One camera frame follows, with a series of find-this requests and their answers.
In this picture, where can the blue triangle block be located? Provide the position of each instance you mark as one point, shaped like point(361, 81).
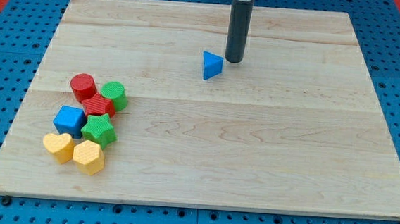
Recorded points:
point(213, 65)

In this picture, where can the green cylinder block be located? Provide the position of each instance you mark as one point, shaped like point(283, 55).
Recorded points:
point(116, 92)

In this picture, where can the wooden board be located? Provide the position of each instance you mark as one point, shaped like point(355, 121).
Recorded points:
point(295, 128)

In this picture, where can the green star block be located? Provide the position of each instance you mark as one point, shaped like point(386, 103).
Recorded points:
point(99, 129)

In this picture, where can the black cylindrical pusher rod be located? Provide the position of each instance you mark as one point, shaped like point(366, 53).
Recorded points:
point(240, 16)

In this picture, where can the yellow hexagon block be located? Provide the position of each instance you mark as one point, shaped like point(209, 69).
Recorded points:
point(89, 158)

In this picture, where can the red cylinder block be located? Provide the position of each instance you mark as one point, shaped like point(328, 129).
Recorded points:
point(83, 86)

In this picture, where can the blue cube block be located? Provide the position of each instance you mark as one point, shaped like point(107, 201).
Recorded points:
point(70, 120)

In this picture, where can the yellow heart block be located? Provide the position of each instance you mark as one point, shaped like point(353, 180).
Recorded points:
point(61, 146)

